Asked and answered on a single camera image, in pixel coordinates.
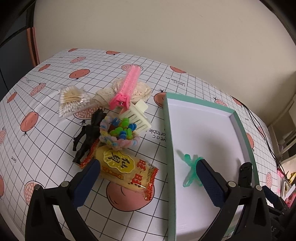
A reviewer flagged pink long hair clip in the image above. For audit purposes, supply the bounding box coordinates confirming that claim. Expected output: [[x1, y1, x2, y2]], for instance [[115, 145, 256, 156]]
[[109, 65, 141, 110]]

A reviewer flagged grid fruit print tablecloth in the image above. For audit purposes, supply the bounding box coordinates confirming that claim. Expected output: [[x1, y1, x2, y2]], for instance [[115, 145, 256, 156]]
[[1, 49, 280, 240]]

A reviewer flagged yellow rice cracker snack packet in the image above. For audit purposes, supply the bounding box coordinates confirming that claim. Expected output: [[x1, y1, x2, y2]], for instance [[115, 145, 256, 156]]
[[80, 143, 159, 211]]

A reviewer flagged pastel braided rope ring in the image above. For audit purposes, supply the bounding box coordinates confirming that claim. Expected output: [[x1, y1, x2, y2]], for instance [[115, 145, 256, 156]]
[[99, 116, 141, 152]]

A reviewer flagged black cable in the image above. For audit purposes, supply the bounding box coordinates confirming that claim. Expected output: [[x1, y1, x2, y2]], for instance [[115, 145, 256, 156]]
[[235, 98, 292, 183]]

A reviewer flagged green shallow box tray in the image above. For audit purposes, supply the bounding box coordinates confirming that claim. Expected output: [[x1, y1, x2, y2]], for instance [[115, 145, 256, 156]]
[[164, 93, 255, 240]]

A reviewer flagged black plastic horse toy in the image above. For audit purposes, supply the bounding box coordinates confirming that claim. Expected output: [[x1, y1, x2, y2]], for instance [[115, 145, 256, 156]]
[[73, 108, 107, 165]]

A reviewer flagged black toy car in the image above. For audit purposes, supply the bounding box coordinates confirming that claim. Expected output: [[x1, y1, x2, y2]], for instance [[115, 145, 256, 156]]
[[238, 162, 252, 188]]

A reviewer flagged cotton swabs bag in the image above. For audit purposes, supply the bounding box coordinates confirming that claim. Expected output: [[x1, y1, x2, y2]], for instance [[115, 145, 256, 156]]
[[58, 85, 92, 121]]

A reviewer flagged cream hair claw clip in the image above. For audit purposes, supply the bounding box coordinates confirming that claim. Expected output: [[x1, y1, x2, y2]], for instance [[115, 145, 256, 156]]
[[119, 100, 152, 134]]

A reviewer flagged cream lace scrunchie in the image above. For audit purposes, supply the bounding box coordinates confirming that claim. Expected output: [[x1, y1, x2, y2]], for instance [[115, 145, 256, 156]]
[[92, 78, 152, 108]]

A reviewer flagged cream shelf unit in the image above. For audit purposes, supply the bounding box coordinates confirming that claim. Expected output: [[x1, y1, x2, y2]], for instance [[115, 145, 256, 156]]
[[268, 95, 295, 162]]

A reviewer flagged dark blue cabinet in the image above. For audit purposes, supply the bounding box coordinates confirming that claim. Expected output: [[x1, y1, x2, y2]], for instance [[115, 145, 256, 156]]
[[1, 31, 34, 99]]

